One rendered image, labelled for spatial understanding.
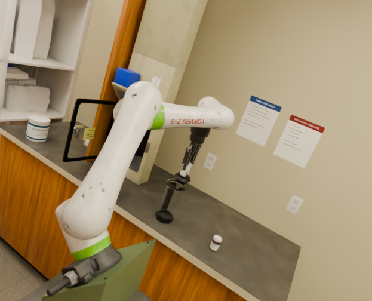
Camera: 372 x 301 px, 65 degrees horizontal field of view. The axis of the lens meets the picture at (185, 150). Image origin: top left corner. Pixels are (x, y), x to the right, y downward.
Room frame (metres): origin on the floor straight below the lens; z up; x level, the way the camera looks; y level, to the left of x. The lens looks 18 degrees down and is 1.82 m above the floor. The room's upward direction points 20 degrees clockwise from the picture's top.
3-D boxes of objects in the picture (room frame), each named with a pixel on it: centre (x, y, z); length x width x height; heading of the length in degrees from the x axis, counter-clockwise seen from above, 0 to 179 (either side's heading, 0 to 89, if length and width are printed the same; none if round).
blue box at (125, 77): (1.76, 0.48, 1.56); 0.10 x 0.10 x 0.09; 67
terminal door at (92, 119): (1.69, 0.58, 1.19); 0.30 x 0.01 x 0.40; 150
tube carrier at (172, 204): (1.44, -0.01, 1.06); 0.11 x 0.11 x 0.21
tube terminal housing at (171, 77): (1.89, 0.31, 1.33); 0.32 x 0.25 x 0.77; 67
